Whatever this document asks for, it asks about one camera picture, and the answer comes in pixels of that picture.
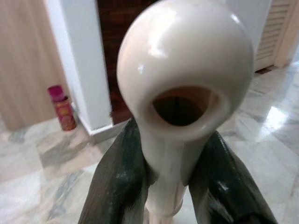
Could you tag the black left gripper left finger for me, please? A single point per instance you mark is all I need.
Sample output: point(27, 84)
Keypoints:
point(116, 182)

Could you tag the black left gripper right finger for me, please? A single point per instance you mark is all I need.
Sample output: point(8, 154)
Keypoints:
point(224, 186)

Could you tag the beige broom with white cap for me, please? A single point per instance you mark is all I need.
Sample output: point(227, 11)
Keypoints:
point(177, 58)

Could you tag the pink lidded canister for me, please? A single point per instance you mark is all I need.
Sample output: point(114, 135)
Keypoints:
point(63, 112)

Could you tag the dark brown wooden door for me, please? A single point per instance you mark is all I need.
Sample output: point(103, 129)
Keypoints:
point(112, 46)

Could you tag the light wooden cabinet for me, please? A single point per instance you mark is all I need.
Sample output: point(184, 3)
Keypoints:
point(25, 58)

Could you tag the white louvre door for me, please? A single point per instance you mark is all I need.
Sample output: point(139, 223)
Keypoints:
point(273, 30)

